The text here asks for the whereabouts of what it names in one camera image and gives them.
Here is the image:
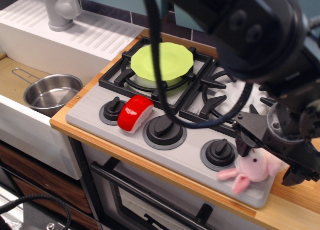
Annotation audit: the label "light green plastic plate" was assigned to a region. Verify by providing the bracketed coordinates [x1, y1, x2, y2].
[130, 42, 194, 81]

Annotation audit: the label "white toy sink unit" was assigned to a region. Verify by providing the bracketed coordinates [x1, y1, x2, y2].
[0, 0, 143, 180]

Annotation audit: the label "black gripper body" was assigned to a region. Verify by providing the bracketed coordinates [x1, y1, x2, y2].
[233, 104, 320, 181]

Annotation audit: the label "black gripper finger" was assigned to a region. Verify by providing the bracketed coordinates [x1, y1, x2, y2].
[281, 166, 309, 186]
[235, 133, 257, 157]

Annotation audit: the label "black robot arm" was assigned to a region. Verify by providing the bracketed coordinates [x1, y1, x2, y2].
[169, 0, 320, 186]

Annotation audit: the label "stainless steel pot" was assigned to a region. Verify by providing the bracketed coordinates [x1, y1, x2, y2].
[11, 68, 83, 117]

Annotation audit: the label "black braided cable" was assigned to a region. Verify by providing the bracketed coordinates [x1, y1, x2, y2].
[139, 0, 253, 129]

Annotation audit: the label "grey toy stove top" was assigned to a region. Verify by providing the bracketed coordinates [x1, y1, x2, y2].
[66, 37, 287, 207]

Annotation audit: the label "black stove knob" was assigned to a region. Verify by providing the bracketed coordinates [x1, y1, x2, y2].
[200, 139, 238, 172]
[142, 115, 187, 150]
[99, 97, 126, 126]

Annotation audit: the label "black left stove knob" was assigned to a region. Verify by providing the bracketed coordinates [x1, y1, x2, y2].
[99, 97, 126, 126]

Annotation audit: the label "pink stuffed rabbit toy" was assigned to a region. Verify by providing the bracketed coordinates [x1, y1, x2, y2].
[217, 148, 289, 194]

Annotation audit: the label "black left burner grate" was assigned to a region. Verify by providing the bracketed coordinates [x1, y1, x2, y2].
[98, 37, 214, 113]

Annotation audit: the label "black middle stove knob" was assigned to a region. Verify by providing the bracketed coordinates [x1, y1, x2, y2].
[142, 115, 187, 150]

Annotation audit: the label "black right stove knob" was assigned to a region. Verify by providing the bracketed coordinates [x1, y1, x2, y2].
[200, 139, 238, 172]

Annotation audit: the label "grey toy faucet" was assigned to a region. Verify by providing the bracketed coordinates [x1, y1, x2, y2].
[44, 0, 82, 32]

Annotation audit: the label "black right burner grate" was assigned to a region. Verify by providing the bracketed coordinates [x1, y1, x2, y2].
[179, 60, 276, 123]

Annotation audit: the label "red white sushi toy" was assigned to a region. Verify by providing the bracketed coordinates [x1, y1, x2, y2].
[117, 95, 154, 134]

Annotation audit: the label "wooden drawer fronts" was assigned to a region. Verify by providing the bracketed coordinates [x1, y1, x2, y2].
[0, 141, 99, 229]

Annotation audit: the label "black burner grate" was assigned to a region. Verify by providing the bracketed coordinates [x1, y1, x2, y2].
[98, 37, 214, 113]
[179, 60, 276, 123]

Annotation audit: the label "toy oven door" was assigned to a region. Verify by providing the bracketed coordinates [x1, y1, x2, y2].
[89, 154, 266, 230]

